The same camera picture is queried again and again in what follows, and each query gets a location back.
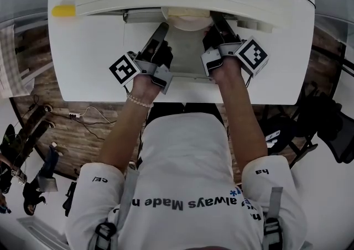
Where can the white desk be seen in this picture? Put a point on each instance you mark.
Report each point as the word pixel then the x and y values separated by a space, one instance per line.
pixel 91 63

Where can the person's right forearm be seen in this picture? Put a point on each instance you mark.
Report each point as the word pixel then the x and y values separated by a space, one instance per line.
pixel 243 121

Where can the white power strip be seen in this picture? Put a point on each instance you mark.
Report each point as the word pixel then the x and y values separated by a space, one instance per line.
pixel 75 115

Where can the black device with white label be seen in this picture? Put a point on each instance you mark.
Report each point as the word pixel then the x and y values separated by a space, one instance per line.
pixel 272 135

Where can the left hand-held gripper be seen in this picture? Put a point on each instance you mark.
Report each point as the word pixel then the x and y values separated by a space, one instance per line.
pixel 124 69

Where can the person's black trousers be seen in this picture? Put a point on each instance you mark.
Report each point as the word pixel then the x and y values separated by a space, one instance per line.
pixel 193 108

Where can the person's white printed t-shirt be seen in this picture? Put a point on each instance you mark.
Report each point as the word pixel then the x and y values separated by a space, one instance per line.
pixel 182 160

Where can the white plastic box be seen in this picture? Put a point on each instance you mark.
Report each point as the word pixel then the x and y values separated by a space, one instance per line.
pixel 38 232

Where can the black padded chair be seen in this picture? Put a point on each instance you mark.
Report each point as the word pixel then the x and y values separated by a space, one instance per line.
pixel 290 121

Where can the black mesh office chair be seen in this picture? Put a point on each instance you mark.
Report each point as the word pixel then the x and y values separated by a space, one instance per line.
pixel 340 132

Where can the white round plate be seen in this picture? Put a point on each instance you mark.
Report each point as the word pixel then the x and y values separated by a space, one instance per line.
pixel 188 25

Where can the person's right hand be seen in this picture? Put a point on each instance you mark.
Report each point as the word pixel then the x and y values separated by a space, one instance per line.
pixel 207 32

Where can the person's left hand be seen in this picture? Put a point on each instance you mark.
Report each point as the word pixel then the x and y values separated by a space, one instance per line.
pixel 170 49

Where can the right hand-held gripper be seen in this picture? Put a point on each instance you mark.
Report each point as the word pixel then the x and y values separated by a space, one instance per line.
pixel 251 55

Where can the person's left forearm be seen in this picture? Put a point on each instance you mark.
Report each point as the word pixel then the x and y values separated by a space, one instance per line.
pixel 124 138

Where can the checked tablecloth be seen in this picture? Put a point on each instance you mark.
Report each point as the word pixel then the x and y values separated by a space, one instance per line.
pixel 8 63

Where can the yellow banana toy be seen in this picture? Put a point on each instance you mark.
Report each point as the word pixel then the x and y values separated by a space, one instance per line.
pixel 63 11

